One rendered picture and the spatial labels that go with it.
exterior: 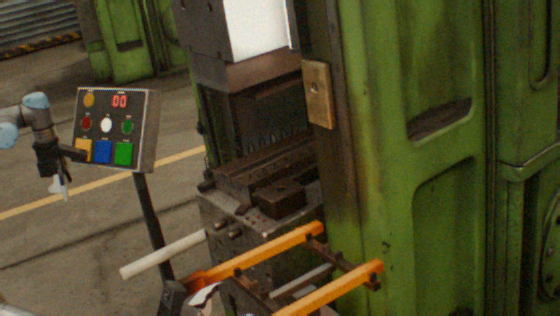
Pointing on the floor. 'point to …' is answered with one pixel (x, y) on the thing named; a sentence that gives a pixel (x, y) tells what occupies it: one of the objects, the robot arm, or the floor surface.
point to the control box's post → (151, 222)
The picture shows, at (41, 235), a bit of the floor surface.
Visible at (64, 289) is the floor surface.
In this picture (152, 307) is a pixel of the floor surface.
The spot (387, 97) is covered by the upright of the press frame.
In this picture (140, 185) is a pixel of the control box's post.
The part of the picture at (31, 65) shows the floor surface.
